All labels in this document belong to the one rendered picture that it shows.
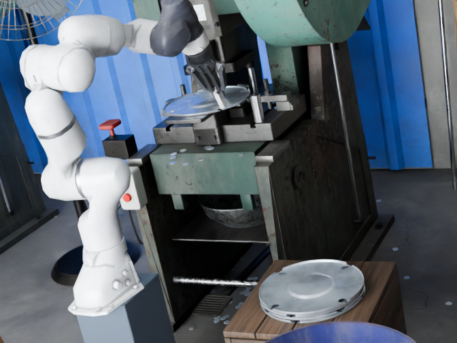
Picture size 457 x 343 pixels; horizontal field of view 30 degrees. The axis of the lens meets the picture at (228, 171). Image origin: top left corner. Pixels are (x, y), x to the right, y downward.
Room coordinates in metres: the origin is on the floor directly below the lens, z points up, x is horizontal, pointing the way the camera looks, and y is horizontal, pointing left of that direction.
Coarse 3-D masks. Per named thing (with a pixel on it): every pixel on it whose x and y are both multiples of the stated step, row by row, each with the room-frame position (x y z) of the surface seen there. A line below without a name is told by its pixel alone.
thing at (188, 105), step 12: (180, 96) 2.82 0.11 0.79; (192, 96) 2.81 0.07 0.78; (204, 96) 2.76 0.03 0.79; (228, 96) 2.71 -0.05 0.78; (240, 96) 2.68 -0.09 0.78; (168, 108) 2.72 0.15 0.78; (180, 108) 2.69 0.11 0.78; (192, 108) 2.66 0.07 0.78; (204, 108) 2.63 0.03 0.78; (216, 108) 2.60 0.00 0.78
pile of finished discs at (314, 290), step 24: (312, 264) 2.20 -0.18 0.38; (336, 264) 2.17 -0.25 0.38; (264, 288) 2.12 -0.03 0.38; (288, 288) 2.09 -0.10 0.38; (312, 288) 2.06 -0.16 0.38; (336, 288) 2.04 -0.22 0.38; (360, 288) 2.00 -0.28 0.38; (288, 312) 1.96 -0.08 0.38; (312, 312) 1.93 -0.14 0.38; (336, 312) 1.94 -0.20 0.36
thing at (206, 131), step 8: (216, 112) 2.64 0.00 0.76; (224, 112) 2.69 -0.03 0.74; (168, 120) 2.58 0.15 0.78; (176, 120) 2.57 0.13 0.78; (184, 120) 2.55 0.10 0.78; (192, 120) 2.54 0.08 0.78; (200, 120) 2.53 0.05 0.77; (208, 120) 2.65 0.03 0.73; (216, 120) 2.64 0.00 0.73; (224, 120) 2.68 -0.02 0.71; (192, 128) 2.69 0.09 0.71; (200, 128) 2.67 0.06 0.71; (208, 128) 2.65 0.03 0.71; (216, 128) 2.64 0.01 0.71; (200, 136) 2.67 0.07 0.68; (208, 136) 2.66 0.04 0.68; (216, 136) 2.64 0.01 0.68; (200, 144) 2.67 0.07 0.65; (208, 144) 2.66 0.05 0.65
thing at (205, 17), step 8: (192, 0) 2.74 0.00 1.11; (200, 0) 2.73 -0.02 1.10; (200, 8) 2.73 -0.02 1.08; (208, 8) 2.72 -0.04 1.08; (200, 16) 2.73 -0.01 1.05; (208, 16) 2.72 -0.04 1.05; (208, 24) 2.72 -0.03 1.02; (208, 32) 2.73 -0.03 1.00; (232, 32) 2.77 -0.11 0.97; (216, 40) 2.71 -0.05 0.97; (224, 40) 2.72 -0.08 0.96; (232, 40) 2.76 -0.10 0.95; (216, 48) 2.72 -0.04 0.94; (224, 48) 2.71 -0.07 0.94; (232, 48) 2.75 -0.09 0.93; (240, 48) 2.80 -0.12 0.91; (216, 56) 2.71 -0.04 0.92; (224, 56) 2.71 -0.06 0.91; (232, 56) 2.75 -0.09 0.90
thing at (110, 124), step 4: (108, 120) 2.81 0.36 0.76; (112, 120) 2.80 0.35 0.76; (116, 120) 2.78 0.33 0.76; (120, 120) 2.79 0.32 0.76; (104, 124) 2.77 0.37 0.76; (108, 124) 2.76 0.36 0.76; (112, 124) 2.75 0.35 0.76; (116, 124) 2.76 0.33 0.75; (100, 128) 2.76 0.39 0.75; (104, 128) 2.75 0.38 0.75; (108, 128) 2.74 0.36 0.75; (112, 128) 2.75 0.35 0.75; (112, 132) 2.77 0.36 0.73
